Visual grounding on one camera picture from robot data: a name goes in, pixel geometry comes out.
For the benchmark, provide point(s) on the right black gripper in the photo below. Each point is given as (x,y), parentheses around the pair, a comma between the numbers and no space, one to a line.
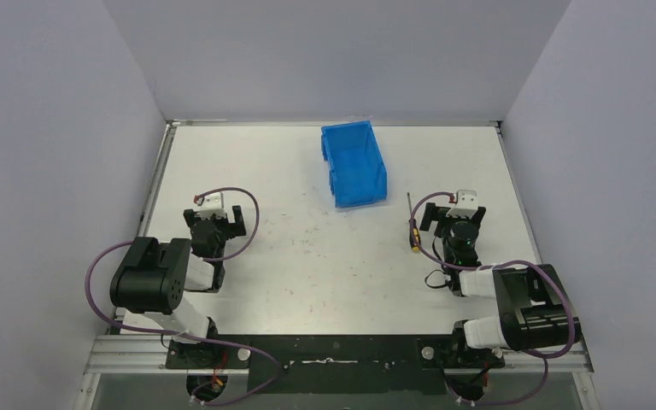
(431,215)

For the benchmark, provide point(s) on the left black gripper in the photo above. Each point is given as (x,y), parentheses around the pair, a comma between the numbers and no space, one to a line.
(214,220)

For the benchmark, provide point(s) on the black yellow handled screwdriver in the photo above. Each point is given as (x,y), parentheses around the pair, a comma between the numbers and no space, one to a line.
(414,237)

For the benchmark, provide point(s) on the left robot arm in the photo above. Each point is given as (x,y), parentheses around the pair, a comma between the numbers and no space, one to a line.
(154,277)

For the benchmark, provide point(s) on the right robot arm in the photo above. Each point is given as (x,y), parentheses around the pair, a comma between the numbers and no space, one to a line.
(533,309)

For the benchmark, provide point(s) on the blue plastic storage bin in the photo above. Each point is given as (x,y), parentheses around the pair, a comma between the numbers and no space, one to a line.
(357,173)

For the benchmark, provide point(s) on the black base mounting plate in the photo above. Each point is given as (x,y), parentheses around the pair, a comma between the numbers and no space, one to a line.
(342,364)

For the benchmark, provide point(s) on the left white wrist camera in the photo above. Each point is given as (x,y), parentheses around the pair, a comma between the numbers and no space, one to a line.
(210,206)

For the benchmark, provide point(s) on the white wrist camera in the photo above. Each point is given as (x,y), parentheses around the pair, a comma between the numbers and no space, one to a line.
(210,206)
(465,204)

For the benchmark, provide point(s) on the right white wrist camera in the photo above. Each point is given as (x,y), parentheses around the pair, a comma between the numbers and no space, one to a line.
(465,204)

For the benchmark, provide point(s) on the aluminium front rail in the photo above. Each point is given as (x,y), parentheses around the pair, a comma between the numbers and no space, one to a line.
(134,354)

